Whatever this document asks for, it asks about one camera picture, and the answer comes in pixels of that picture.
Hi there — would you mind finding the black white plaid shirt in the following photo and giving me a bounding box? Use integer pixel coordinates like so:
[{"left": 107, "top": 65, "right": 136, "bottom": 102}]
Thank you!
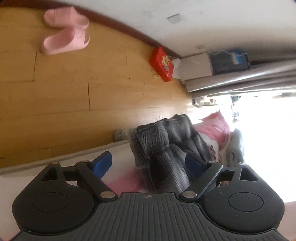
[{"left": 127, "top": 114, "right": 215, "bottom": 194}]

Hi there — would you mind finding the pink floral bed blanket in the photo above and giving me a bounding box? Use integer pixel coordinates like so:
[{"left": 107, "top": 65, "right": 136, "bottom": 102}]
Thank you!
[{"left": 102, "top": 111, "right": 230, "bottom": 196}]

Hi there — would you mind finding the grey curtain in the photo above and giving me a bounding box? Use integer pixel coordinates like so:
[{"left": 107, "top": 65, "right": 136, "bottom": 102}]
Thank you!
[{"left": 185, "top": 59, "right": 295, "bottom": 98}]

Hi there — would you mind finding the pink slipper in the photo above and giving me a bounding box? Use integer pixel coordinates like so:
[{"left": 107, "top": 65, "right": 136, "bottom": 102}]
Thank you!
[
  {"left": 42, "top": 28, "right": 90, "bottom": 55},
  {"left": 43, "top": 6, "right": 89, "bottom": 30}
]

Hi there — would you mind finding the red snack box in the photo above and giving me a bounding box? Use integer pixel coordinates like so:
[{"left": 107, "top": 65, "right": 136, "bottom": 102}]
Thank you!
[{"left": 149, "top": 47, "right": 174, "bottom": 82}]

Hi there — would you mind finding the folded grey garment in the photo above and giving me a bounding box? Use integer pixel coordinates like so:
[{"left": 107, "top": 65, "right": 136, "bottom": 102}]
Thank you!
[{"left": 226, "top": 128, "right": 244, "bottom": 167}]

